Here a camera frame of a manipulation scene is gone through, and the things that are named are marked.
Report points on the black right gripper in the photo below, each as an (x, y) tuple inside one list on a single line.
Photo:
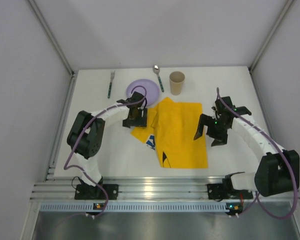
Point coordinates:
[(213, 129)]

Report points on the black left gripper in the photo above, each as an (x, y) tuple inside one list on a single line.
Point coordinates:
[(135, 122)]

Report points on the yellow pikachu cloth placemat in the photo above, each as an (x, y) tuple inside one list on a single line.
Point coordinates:
[(171, 127)]

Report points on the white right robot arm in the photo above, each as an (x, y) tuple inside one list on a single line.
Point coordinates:
[(278, 169)]

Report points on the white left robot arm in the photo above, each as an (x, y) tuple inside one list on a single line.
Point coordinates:
[(86, 135)]

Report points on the purple plastic plate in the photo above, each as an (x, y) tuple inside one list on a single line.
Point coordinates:
[(143, 86)]

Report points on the beige paper cup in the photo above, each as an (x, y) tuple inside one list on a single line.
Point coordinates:
[(176, 81)]

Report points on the metal fork teal handle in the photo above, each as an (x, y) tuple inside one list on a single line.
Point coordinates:
[(112, 77)]

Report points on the metal spoon teal handle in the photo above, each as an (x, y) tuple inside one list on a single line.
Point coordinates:
[(156, 70)]

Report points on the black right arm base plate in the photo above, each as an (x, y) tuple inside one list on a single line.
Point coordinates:
[(217, 192)]

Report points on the aluminium mounting rail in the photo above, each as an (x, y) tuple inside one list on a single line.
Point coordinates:
[(144, 180)]

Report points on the left aluminium frame post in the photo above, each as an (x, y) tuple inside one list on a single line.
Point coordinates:
[(50, 35)]

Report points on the aluminium frame post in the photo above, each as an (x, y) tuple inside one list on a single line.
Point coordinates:
[(50, 35), (288, 5)]

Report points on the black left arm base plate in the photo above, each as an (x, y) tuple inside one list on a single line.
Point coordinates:
[(89, 192)]

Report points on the slotted grey cable duct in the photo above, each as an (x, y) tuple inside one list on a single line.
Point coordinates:
[(135, 207)]

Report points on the right aluminium frame post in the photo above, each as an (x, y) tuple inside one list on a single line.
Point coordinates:
[(288, 5)]

